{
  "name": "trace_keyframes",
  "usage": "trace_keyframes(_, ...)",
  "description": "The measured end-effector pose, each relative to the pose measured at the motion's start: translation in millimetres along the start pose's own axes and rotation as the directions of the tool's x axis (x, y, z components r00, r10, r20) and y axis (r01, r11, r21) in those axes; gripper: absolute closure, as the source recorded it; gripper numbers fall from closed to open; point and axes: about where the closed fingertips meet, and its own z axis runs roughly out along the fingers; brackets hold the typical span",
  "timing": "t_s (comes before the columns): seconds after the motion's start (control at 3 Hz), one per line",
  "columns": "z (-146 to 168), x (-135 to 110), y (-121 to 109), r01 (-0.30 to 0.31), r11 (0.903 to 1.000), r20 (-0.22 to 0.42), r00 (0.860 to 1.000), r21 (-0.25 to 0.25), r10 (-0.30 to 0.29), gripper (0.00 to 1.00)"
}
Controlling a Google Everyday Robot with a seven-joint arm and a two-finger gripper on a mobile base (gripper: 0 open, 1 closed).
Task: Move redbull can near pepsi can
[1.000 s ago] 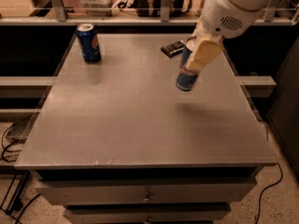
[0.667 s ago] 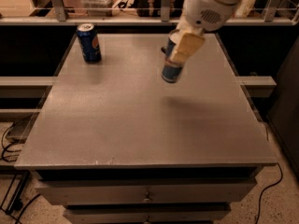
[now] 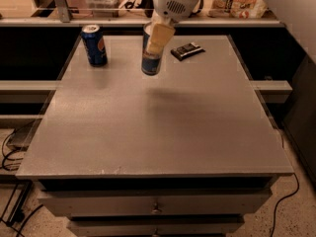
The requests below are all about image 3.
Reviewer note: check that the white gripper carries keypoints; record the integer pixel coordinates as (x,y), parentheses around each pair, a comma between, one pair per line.
(172,7)

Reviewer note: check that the black backpack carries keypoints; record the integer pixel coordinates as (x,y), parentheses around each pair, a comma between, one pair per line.
(148,7)

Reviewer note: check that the grey drawer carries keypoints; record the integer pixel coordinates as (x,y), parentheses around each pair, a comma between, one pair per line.
(156,226)
(136,203)

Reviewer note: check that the lower grey drawer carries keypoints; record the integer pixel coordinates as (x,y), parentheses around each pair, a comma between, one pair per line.
(156,226)

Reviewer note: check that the grey metal shelf rail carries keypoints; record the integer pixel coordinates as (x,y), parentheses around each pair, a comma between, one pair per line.
(130,22)

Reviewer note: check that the upper grey drawer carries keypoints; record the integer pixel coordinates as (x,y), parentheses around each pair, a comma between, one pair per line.
(136,203)

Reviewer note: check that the Red Bull can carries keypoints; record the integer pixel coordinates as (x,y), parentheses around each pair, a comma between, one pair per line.
(150,63)

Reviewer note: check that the blue Pepsi can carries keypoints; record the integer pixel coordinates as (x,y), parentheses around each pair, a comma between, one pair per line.
(92,38)

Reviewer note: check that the black chocolate bar wrapper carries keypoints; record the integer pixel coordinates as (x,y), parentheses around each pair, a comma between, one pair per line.
(186,51)

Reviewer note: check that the clear plastic container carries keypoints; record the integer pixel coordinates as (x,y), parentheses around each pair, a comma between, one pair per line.
(102,8)

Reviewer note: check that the colourful snack bag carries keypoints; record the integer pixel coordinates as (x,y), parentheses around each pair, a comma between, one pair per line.
(240,9)

